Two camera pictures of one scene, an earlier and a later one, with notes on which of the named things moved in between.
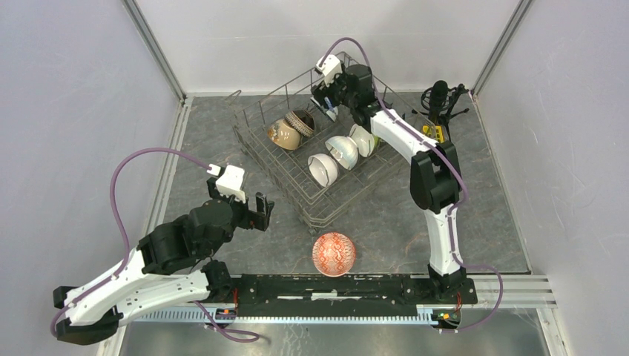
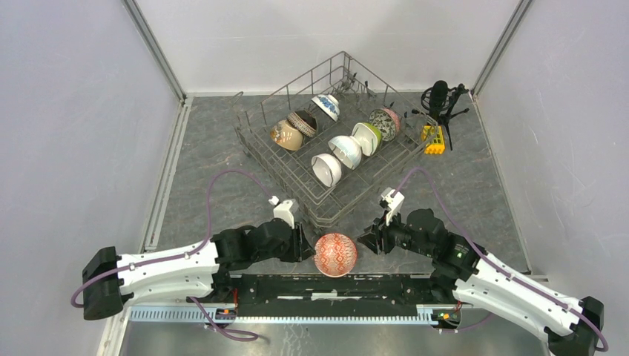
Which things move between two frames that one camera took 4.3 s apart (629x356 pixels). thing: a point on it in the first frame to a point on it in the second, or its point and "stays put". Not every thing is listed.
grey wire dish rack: x=310 y=167 stays put
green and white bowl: x=365 y=142 stays put
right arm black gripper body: x=337 y=92 to x=397 y=233
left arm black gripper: x=254 y=219 to x=301 y=248
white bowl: x=324 y=169 stays put
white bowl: x=284 y=135 stays put
